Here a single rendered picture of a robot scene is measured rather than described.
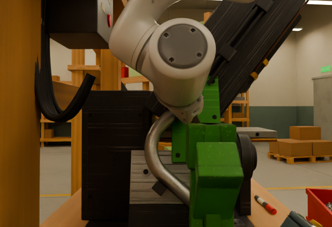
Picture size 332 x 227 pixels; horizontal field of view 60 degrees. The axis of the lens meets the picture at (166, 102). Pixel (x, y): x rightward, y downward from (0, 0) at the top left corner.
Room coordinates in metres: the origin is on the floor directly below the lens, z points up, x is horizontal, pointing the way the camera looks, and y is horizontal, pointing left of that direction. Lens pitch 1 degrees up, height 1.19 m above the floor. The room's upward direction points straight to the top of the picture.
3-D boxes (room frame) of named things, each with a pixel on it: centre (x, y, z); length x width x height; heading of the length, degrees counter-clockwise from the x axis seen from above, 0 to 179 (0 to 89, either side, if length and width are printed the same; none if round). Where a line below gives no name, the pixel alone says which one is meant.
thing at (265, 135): (0.87, -0.11, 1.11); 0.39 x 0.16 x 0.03; 90
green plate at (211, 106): (0.71, -0.07, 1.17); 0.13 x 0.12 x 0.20; 0
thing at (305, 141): (6.64, -3.10, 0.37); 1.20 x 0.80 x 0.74; 104
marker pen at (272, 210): (0.86, -0.29, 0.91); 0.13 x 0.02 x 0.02; 4
